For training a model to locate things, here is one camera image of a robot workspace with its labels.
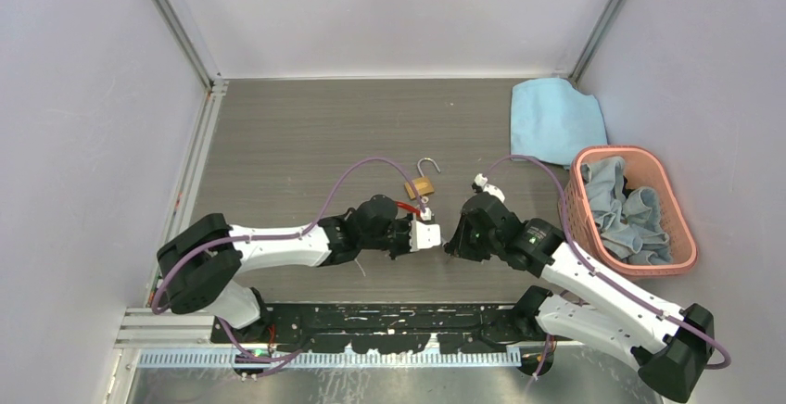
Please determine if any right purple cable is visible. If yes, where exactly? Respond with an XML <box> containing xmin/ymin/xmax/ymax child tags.
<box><xmin>482</xmin><ymin>155</ymin><xmax>732</xmax><ymax>371</ymax></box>

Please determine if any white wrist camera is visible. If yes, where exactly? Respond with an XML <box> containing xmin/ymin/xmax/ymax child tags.
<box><xmin>410</xmin><ymin>207</ymin><xmax>442</xmax><ymax>253</ymax></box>
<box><xmin>472</xmin><ymin>173</ymin><xmax>505</xmax><ymax>203</ymax></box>

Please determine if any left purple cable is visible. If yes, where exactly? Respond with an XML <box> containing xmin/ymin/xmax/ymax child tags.
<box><xmin>150</xmin><ymin>157</ymin><xmax>428</xmax><ymax>317</ymax></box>

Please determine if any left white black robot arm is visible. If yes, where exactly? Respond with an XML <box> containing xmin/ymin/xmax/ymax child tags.
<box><xmin>151</xmin><ymin>195</ymin><xmax>424</xmax><ymax>342</ymax></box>

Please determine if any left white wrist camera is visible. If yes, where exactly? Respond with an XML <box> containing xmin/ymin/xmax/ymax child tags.
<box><xmin>410</xmin><ymin>207</ymin><xmax>442</xmax><ymax>253</ymax></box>

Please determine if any white slotted cable duct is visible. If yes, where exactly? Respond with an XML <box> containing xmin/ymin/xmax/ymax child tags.
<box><xmin>137</xmin><ymin>347</ymin><xmax>521</xmax><ymax>369</ymax></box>

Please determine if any light blue cloth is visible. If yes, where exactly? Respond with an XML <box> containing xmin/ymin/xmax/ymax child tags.
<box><xmin>510</xmin><ymin>78</ymin><xmax>608</xmax><ymax>167</ymax></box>

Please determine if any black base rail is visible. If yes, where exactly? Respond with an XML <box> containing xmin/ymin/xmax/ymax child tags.
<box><xmin>210</xmin><ymin>303</ymin><xmax>546</xmax><ymax>355</ymax></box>

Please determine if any pink plastic basket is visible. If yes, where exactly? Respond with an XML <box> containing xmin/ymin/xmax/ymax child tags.
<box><xmin>561</xmin><ymin>145</ymin><xmax>697</xmax><ymax>280</ymax></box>

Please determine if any grey-blue cloth in basket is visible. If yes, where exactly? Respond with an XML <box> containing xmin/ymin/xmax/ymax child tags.
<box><xmin>580</xmin><ymin>156</ymin><xmax>673</xmax><ymax>266</ymax></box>

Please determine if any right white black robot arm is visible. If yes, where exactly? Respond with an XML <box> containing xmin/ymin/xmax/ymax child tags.
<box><xmin>444</xmin><ymin>193</ymin><xmax>716</xmax><ymax>403</ymax></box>

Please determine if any purple cable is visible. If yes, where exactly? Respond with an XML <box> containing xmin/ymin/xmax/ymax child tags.
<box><xmin>150</xmin><ymin>157</ymin><xmax>428</xmax><ymax>317</ymax></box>
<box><xmin>482</xmin><ymin>155</ymin><xmax>732</xmax><ymax>371</ymax></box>

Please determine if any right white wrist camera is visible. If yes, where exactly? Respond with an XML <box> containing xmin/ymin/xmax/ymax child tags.
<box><xmin>472</xmin><ymin>173</ymin><xmax>505</xmax><ymax>203</ymax></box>

